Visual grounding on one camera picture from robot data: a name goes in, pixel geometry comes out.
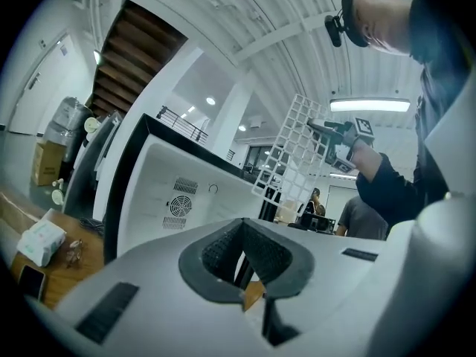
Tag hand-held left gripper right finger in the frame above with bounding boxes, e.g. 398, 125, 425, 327
242, 217, 390, 357

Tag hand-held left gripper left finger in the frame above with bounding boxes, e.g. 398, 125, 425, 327
55, 217, 278, 357

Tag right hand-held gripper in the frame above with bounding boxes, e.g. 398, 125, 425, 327
306, 116, 375, 174

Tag white grid fridge shelf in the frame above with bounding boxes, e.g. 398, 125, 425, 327
251, 94, 358, 205

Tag white fridge with black rim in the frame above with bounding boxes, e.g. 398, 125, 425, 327
103, 112, 269, 266

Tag person's right forearm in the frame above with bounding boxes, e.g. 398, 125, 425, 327
351, 138, 453, 228

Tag long ceiling lamp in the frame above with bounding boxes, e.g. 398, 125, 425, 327
329, 96, 412, 113

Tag small keys bunch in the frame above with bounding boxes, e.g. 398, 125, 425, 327
65, 238, 86, 270

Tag white tissue pack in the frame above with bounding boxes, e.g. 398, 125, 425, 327
16, 216, 68, 268

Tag black smartphone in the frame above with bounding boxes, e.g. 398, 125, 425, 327
16, 264, 48, 301

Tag person's dark-clothed torso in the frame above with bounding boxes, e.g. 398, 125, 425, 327
407, 0, 476, 211

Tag person's head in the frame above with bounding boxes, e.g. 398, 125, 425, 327
341, 0, 425, 57

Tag black metal railing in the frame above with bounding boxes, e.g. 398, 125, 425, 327
155, 105, 210, 141

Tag cardboard box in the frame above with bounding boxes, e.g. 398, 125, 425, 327
30, 141, 67, 187

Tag plastic-wrapped grey barrel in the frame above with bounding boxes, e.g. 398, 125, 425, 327
43, 95, 94, 164

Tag brown wooden staircase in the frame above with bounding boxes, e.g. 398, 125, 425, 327
86, 0, 190, 119

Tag white door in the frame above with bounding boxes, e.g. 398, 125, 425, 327
7, 31, 72, 135

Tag black cable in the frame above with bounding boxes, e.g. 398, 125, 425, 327
78, 216, 106, 236

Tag black head-mounted camera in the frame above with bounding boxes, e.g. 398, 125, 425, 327
324, 0, 406, 48

